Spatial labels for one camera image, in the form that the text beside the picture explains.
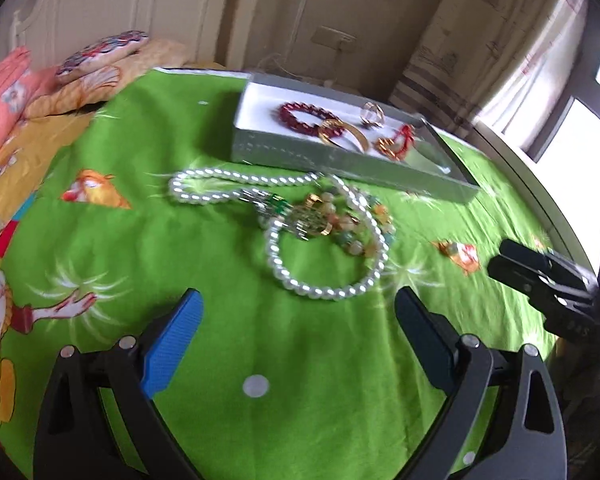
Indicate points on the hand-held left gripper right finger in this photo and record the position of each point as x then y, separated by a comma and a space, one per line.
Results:
425, 345

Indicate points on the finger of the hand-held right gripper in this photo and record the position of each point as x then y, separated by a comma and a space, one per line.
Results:
540, 260
530, 285

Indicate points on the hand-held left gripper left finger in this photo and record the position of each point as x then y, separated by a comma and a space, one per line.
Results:
172, 345

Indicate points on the red and gold ornament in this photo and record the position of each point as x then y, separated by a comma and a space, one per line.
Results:
397, 145

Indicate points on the wide gold bangle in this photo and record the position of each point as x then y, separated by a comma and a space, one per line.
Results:
360, 142

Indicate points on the grey cardboard box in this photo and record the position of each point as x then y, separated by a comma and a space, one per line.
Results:
265, 110

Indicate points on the green printed blanket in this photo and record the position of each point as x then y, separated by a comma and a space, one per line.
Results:
280, 350

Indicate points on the window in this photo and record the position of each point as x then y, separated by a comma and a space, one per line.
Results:
580, 125

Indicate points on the gold brooch with green beads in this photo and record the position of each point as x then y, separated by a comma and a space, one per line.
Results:
280, 205

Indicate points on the beige printed curtain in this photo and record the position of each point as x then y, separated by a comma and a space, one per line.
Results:
480, 35

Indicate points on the yellow floral bed sheet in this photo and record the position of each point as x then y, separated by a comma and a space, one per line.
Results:
15, 160

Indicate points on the orange floral pillow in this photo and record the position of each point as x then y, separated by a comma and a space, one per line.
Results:
95, 87

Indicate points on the round patterned cushion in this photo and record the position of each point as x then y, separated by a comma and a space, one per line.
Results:
100, 55

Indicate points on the folded pink quilt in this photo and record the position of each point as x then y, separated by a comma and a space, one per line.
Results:
5, 95

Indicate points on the white wall socket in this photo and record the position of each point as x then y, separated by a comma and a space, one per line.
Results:
332, 37

